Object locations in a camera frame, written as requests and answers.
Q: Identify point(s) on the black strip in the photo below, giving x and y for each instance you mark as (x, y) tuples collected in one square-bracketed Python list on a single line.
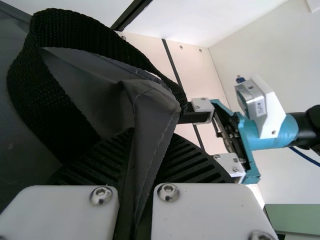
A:
[(172, 62)]

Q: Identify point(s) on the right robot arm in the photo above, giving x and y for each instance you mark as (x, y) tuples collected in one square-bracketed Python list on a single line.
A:
[(307, 125)]

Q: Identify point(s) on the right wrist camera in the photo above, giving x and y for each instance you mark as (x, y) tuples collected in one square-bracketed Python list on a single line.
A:
[(265, 110)]

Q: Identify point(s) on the black post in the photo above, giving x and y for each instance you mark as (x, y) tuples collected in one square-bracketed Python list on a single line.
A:
[(130, 13)]

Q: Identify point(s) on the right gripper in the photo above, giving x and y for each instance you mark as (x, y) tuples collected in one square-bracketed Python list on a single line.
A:
[(270, 142)]

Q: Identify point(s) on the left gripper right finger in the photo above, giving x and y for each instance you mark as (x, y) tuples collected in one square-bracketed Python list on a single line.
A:
[(205, 210)]

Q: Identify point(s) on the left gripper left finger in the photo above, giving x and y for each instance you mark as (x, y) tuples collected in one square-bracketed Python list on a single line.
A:
[(62, 212)]

